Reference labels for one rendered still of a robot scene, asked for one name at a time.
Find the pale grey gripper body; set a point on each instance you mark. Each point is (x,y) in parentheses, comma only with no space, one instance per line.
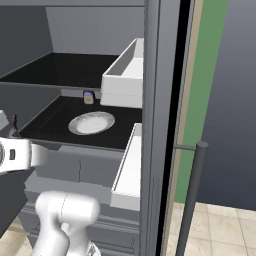
(2,120)

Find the black fridge shelf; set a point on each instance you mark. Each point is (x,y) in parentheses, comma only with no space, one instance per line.
(66,116)
(63,68)

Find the small blue and yellow jar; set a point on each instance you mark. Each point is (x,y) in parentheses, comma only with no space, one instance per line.
(88,97)

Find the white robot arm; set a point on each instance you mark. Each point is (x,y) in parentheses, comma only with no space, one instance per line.
(63,213)

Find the grey fridge door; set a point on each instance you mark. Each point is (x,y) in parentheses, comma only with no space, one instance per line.
(156,100)

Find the grey fridge drawer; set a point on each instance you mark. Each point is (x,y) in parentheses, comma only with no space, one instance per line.
(80,166)

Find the long white door bin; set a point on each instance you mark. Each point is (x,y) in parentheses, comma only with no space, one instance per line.
(129,180)

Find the white plate with grey rim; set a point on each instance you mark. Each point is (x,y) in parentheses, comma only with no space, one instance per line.
(91,122)

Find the grey fridge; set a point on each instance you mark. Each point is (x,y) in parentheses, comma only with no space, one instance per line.
(93,30)

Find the large white door bin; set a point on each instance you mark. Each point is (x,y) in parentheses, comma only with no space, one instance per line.
(124,87)

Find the beige cabinet side panel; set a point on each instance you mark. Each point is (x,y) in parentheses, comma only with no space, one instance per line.
(186,83)

